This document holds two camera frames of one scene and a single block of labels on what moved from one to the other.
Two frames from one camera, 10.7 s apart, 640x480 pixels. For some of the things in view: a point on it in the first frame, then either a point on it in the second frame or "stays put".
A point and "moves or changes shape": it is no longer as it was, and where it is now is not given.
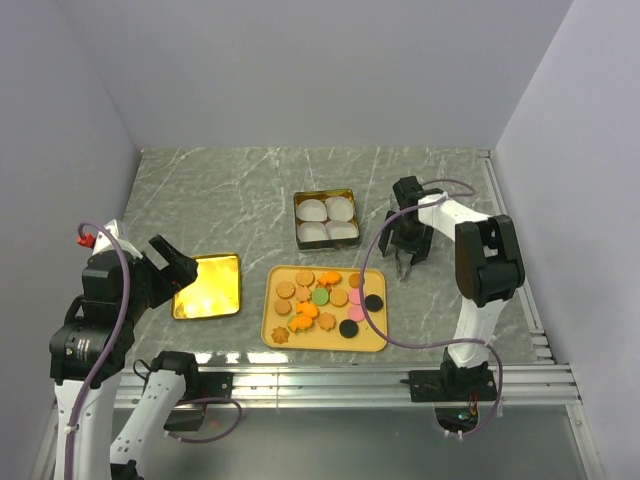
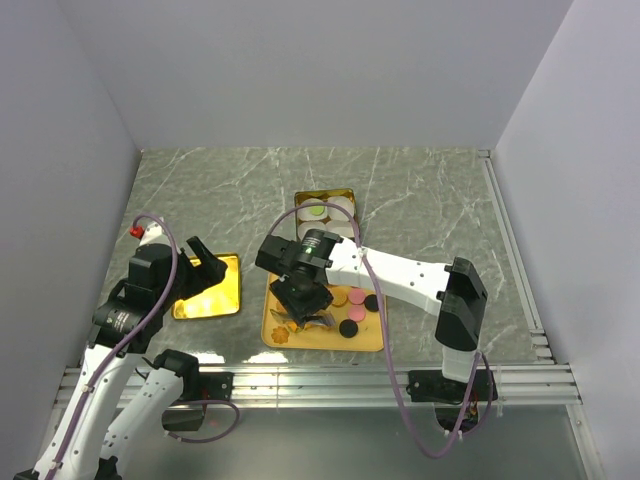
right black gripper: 422,245 -> 298,310
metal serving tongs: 401,275 moves or changes shape
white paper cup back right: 339,208 stays put
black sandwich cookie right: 373,302 stays put
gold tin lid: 216,291 stays put
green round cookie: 320,296 moves or changes shape
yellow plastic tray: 320,308 stays put
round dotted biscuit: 338,297 stays put
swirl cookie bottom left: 280,335 stays put
